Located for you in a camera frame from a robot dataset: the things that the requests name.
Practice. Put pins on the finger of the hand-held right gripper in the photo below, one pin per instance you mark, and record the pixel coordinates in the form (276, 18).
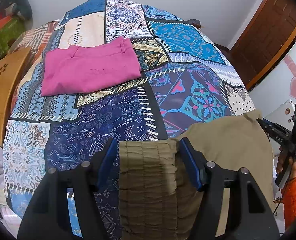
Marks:
(265, 128)
(275, 125)

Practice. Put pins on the khaki pants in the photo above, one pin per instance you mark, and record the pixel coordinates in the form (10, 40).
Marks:
(150, 180)

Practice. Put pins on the brown wooden door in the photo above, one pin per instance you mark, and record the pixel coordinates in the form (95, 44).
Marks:
(270, 35)

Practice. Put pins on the patchwork blanket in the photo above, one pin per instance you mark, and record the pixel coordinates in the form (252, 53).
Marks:
(113, 117)

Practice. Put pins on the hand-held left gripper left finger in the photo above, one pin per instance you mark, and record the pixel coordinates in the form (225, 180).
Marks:
(108, 160)

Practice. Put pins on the person's right hand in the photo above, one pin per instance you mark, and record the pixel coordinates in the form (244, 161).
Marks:
(284, 160)

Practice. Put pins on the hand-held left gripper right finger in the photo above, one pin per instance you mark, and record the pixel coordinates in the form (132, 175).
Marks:
(190, 165)

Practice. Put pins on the pink pants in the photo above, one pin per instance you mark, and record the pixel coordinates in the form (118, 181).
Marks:
(88, 67)

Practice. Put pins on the wooden lap desk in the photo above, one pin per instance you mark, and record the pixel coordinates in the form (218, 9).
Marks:
(3, 92)

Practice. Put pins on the grey backpack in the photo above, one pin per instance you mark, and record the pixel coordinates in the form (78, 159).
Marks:
(195, 23)

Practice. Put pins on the orange striped bed sheet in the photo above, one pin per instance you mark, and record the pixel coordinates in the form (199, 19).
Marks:
(35, 36)

